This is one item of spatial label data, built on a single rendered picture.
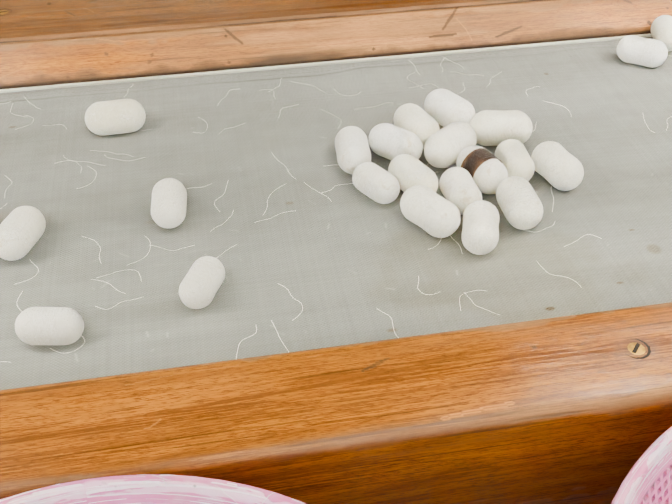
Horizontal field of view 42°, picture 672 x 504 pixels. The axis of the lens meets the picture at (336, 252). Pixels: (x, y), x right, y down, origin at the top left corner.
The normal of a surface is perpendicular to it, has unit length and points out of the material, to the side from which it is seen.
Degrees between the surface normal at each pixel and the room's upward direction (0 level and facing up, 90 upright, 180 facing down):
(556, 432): 90
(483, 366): 0
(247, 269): 0
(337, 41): 45
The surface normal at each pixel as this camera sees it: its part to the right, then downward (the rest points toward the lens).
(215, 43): 0.12, -0.11
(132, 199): 0.00, -0.77
